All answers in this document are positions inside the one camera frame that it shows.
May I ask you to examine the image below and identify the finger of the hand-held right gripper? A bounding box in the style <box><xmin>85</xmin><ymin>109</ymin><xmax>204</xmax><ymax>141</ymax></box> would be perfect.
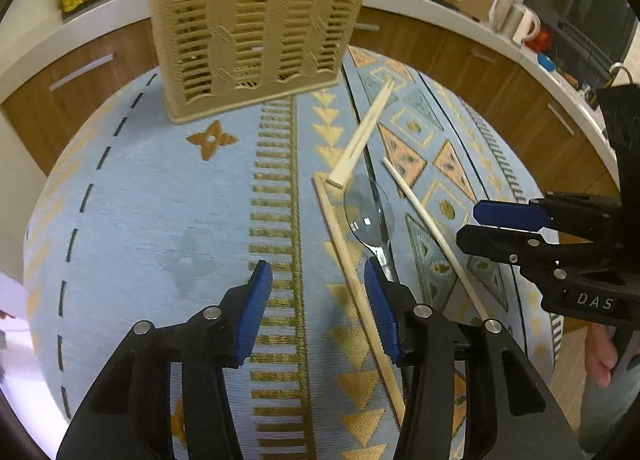
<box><xmin>456</xmin><ymin>224</ymin><xmax>602</xmax><ymax>271</ymax></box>
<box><xmin>473</xmin><ymin>193</ymin><xmax>622</xmax><ymax>241</ymax></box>

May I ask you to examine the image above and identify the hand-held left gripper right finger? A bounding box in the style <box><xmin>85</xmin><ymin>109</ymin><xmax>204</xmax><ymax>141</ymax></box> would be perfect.
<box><xmin>364</xmin><ymin>257</ymin><xmax>583</xmax><ymax>460</ymax></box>

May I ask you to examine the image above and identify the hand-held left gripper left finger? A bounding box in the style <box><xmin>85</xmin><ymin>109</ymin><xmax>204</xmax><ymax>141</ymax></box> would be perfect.
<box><xmin>57</xmin><ymin>260</ymin><xmax>273</xmax><ymax>460</ymax></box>

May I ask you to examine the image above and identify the long thin wooden chopstick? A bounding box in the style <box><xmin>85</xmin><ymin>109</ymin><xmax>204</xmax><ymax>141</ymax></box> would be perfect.
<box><xmin>313</xmin><ymin>174</ymin><xmax>407</xmax><ymax>430</ymax></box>

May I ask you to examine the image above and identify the metal spoon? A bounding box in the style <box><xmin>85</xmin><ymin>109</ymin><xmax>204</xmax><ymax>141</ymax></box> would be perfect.
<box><xmin>343</xmin><ymin>175</ymin><xmax>401</xmax><ymax>285</ymax></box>

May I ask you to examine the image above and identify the thick wooden chopstick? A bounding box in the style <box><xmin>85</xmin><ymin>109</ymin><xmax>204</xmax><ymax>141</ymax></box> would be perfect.
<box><xmin>326</xmin><ymin>78</ymin><xmax>396</xmax><ymax>188</ymax></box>

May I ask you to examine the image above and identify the yellow plastic utensil basket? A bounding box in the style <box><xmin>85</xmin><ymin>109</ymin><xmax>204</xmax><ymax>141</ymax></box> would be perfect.
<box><xmin>145</xmin><ymin>0</ymin><xmax>378</xmax><ymax>125</ymax></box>

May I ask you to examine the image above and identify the person's right forearm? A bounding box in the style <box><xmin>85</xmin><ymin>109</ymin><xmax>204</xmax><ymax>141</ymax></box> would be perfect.
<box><xmin>580</xmin><ymin>380</ymin><xmax>638</xmax><ymax>453</ymax></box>

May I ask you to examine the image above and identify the person's right hand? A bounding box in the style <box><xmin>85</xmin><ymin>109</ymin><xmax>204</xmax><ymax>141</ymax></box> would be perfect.
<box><xmin>584</xmin><ymin>326</ymin><xmax>622</xmax><ymax>388</ymax></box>

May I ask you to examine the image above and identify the blue patterned tablecloth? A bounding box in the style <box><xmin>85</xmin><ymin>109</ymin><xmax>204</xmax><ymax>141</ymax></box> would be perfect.
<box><xmin>22</xmin><ymin>44</ymin><xmax>561</xmax><ymax>460</ymax></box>

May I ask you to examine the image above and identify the white electric kettle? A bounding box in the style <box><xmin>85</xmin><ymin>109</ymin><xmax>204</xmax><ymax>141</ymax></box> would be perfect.
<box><xmin>500</xmin><ymin>0</ymin><xmax>542</xmax><ymax>43</ymax></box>

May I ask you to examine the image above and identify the wooden kitchen counter cabinet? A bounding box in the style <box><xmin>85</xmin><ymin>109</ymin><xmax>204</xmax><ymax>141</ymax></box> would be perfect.
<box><xmin>0</xmin><ymin>0</ymin><xmax>621</xmax><ymax>201</ymax></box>

